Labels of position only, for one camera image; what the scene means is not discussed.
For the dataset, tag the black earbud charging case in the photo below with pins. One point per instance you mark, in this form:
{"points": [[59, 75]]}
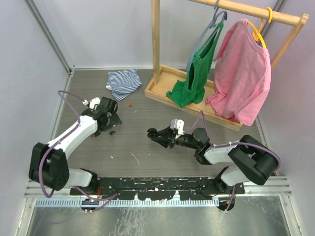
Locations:
{"points": [[152, 133]]}

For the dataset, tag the yellow clothes hanger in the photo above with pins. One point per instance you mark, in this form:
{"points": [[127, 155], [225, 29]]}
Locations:
{"points": [[256, 34]]}

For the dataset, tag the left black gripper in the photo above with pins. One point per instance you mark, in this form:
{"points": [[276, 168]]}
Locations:
{"points": [[114, 121]]}

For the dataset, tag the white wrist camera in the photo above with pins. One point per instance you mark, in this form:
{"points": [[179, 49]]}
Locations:
{"points": [[92, 104], [177, 124]]}

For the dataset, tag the aluminium rail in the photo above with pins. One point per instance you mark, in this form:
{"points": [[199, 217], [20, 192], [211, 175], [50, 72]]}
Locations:
{"points": [[274, 186]]}

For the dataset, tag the wooden clothes rack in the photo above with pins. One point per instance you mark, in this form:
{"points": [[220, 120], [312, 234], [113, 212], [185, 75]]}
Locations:
{"points": [[165, 77]]}

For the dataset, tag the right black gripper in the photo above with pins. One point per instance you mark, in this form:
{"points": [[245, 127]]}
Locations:
{"points": [[168, 137]]}

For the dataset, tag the blue striped folded cloth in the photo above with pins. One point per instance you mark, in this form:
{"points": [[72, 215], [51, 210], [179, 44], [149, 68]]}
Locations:
{"points": [[123, 83]]}

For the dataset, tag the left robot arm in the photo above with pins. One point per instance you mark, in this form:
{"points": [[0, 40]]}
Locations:
{"points": [[49, 166]]}

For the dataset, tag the green tank top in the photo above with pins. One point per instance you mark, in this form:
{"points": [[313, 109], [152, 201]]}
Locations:
{"points": [[192, 90]]}

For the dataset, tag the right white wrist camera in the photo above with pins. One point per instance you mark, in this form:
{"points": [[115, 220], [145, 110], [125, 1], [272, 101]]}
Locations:
{"points": [[177, 124]]}

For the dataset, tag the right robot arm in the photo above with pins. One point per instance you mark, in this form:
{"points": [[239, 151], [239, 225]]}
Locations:
{"points": [[253, 161]]}

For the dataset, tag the pink t-shirt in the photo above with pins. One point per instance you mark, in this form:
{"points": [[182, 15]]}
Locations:
{"points": [[242, 75]]}

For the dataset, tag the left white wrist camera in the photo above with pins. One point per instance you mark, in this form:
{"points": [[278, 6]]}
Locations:
{"points": [[92, 104]]}

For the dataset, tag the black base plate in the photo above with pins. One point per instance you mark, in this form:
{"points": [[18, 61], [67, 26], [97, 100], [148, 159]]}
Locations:
{"points": [[160, 188]]}

